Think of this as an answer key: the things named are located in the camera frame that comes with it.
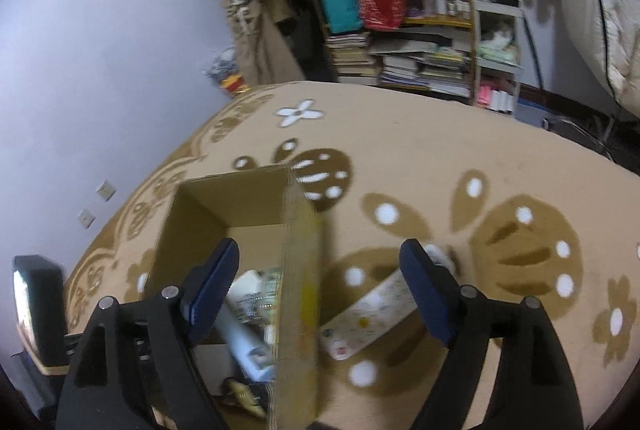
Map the white numbered TV remote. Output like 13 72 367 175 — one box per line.
319 247 445 372

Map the brown cardboard box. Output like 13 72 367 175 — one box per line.
140 166 321 429

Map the beige floral butterfly rug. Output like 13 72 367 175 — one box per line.
66 82 639 429

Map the plastic bag of items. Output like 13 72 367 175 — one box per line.
205 47 248 97

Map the beige hanging coat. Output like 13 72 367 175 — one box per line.
224 0 305 88

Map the white metal trolley cart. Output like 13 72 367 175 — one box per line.
473 0 524 116

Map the stack of books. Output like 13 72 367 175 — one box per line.
326 32 381 86

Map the wooden bookshelf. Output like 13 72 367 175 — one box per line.
312 0 477 103

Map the lower white wall socket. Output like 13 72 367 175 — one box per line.
77 208 96 230

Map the white wall socket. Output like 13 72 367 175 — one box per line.
96 180 116 202
77 208 96 230

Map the upper white wall socket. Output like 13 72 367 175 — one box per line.
96 180 116 202

